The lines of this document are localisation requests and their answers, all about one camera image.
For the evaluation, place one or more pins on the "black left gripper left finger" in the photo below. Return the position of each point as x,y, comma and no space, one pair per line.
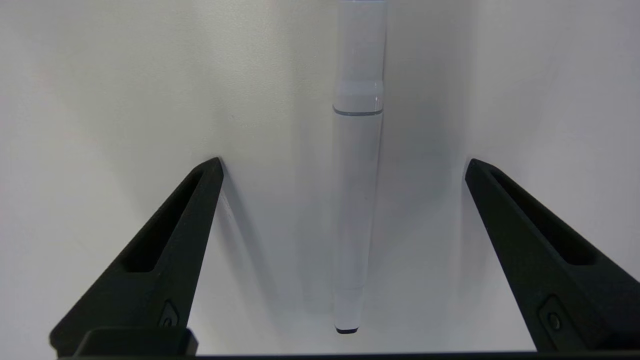
165,285

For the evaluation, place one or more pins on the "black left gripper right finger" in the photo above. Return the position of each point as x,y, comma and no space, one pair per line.
560,295

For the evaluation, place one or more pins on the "white marker with black cap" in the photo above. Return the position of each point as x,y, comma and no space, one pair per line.
356,200

